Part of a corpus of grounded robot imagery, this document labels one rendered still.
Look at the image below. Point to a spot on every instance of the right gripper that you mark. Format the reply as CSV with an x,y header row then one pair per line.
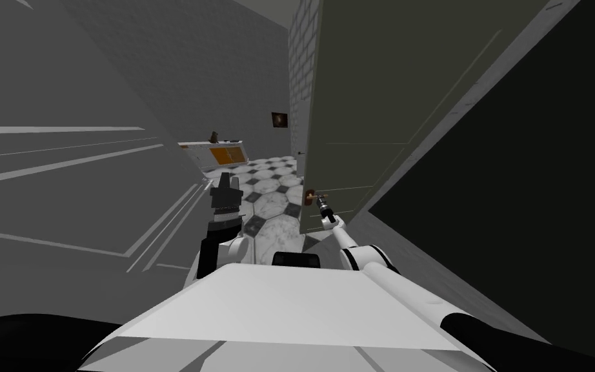
x,y
326,209

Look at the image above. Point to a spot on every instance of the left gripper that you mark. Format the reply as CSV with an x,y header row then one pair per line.
x,y
226,198

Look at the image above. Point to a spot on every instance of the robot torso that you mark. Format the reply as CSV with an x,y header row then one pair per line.
x,y
287,310

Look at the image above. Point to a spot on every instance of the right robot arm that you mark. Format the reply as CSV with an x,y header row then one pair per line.
x,y
380,268

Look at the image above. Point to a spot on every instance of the olive grey door leaf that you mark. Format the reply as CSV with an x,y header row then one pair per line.
x,y
380,103

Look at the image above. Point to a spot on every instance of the dark framed wall picture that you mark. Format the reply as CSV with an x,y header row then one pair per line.
x,y
279,120

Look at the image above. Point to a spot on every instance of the grey panelled door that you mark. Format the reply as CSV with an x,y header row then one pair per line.
x,y
60,196

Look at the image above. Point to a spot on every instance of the white cabinet with orange panel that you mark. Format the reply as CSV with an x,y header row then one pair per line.
x,y
222,154

